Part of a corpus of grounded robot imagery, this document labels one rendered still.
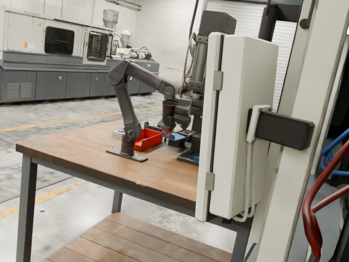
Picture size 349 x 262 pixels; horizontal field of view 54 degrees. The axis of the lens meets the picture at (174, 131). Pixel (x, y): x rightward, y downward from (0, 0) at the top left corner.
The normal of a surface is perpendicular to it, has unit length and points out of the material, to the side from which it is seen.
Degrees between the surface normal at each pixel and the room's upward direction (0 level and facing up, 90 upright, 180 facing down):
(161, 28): 90
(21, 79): 90
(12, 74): 90
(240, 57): 90
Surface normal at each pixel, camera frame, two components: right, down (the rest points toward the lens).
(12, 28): 0.88, 0.24
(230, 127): -0.61, 0.08
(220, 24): -0.38, 0.15
